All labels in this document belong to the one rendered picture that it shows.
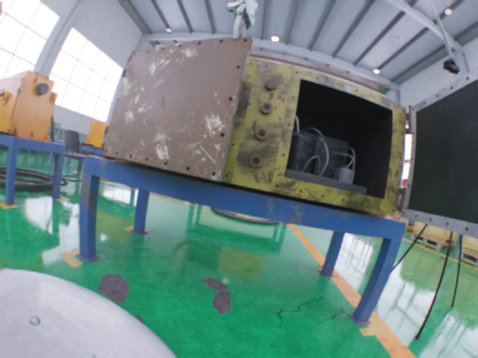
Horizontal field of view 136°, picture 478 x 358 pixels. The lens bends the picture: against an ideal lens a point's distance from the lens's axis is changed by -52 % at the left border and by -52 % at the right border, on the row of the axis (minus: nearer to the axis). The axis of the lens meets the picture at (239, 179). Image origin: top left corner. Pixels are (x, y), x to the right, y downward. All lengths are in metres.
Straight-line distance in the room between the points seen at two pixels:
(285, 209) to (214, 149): 0.40
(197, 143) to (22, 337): 0.75
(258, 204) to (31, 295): 0.85
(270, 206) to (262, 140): 0.28
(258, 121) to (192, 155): 0.32
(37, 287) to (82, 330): 0.15
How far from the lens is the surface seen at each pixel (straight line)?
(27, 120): 2.66
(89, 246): 1.35
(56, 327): 0.55
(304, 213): 0.89
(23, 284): 0.58
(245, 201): 0.85
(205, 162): 0.67
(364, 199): 0.96
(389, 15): 10.95
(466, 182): 0.81
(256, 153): 0.82
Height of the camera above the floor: 0.70
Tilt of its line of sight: 1 degrees down
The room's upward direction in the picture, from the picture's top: 12 degrees clockwise
